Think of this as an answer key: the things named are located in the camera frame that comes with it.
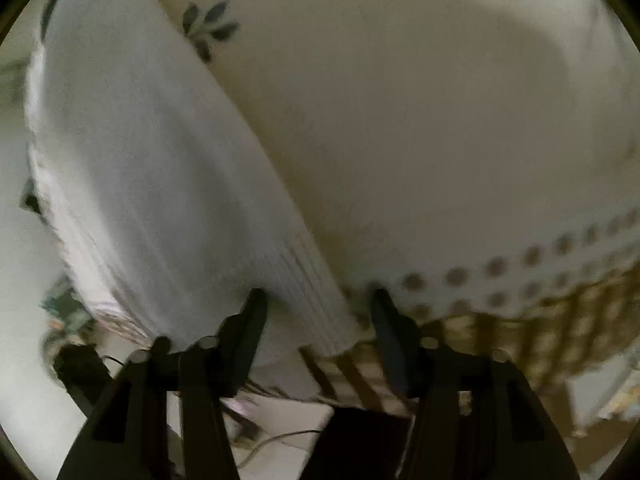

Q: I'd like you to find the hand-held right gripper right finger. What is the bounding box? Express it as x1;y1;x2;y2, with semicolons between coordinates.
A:
368;287;582;480

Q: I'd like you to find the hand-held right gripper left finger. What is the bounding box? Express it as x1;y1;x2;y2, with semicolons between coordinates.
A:
56;288;269;480

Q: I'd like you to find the white ribbed knit garment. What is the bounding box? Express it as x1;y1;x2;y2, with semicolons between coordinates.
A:
25;0;363;358

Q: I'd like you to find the checkered dotted-border blanket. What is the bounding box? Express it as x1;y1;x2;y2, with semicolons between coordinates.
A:
240;210;640;461

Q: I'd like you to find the black device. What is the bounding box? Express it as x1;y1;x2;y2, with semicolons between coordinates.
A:
52;344;117;418

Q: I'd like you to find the white leaf-print bed sheet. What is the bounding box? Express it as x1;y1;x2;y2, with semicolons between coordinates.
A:
0;0;640;321

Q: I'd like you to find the black cable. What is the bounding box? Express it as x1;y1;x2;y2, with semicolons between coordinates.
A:
235;429;326;468

